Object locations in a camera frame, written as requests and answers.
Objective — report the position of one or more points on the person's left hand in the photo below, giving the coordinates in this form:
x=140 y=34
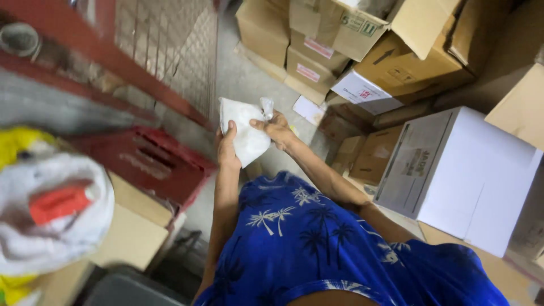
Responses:
x=227 y=148

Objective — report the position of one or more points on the dark grey plastic bin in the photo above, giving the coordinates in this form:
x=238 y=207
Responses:
x=131 y=291

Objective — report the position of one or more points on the white paper sheet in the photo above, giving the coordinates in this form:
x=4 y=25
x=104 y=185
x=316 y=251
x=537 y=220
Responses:
x=309 y=109

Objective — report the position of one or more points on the tan cardboard box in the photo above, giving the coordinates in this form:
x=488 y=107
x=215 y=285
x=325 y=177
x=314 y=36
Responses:
x=520 y=106

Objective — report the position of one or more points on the red plastic crate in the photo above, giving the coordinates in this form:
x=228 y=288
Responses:
x=153 y=165

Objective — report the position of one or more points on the red metal mesh gate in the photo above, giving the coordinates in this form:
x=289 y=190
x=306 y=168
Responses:
x=119 y=59

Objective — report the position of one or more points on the heap of brown cardboard boxes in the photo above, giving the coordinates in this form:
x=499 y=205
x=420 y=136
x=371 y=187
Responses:
x=365 y=55

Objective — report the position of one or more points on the blue palm print shirt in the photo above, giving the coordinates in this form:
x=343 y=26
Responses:
x=340 y=250

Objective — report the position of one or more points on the large white cardboard box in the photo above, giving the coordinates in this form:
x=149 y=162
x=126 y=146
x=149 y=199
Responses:
x=463 y=178

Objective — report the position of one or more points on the white powder plastic bag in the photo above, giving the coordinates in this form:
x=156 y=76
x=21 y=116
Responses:
x=244 y=131

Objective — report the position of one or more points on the small brown cardboard box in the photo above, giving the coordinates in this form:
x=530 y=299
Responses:
x=374 y=155

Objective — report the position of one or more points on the person's right hand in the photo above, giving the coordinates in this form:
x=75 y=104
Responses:
x=278 y=129

